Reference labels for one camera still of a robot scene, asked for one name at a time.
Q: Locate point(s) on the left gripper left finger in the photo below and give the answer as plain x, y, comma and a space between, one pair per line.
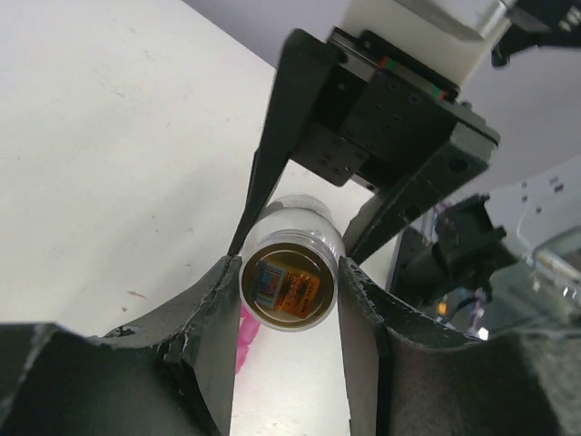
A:
168, 372

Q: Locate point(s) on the pink pill organizer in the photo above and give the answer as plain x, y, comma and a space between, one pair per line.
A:
248, 330

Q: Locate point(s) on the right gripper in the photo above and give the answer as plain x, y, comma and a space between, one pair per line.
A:
380, 115

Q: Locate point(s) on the clear glass pill bottle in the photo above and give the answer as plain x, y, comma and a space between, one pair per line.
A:
298, 213

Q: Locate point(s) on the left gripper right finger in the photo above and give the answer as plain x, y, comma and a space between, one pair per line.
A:
407, 374

